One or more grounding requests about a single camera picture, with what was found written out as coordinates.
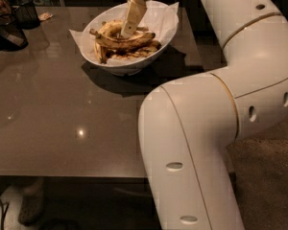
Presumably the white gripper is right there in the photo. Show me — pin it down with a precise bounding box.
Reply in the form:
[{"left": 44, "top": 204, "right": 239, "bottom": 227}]
[{"left": 121, "top": 0, "right": 152, "bottom": 38}]

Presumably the spotted banana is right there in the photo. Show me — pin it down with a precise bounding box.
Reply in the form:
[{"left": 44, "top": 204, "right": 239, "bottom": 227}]
[
  {"left": 89, "top": 29, "right": 156, "bottom": 50},
  {"left": 94, "top": 40, "right": 161, "bottom": 64}
]

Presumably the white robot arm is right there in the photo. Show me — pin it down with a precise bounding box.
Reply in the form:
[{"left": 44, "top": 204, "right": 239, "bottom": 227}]
[{"left": 138, "top": 0, "right": 288, "bottom": 230}]

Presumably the left curved banana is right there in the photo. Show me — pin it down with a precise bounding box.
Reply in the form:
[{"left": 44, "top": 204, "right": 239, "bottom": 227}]
[{"left": 97, "top": 19, "right": 150, "bottom": 38}]

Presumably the white bowl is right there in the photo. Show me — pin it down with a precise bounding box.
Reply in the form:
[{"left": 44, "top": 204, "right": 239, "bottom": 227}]
[{"left": 73, "top": 1, "right": 179, "bottom": 76}]

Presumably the small wrapped packet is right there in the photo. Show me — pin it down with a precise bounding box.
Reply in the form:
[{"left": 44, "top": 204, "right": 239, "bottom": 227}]
[{"left": 38, "top": 12, "right": 53, "bottom": 21}]

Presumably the black mesh pen cup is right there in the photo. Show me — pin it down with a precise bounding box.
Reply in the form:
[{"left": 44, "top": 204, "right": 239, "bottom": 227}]
[{"left": 12, "top": 0, "right": 40, "bottom": 30}]

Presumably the dark mesh basket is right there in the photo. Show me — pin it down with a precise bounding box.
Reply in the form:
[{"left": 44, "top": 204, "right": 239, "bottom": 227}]
[{"left": 0, "top": 14, "right": 28, "bottom": 51}]

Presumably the grey clog shoe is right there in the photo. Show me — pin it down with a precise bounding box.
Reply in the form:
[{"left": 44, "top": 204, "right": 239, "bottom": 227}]
[{"left": 18, "top": 177, "right": 44, "bottom": 225}]

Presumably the black floor cable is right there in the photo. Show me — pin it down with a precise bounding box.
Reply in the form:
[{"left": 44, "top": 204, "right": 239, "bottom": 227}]
[{"left": 0, "top": 197, "right": 11, "bottom": 230}]

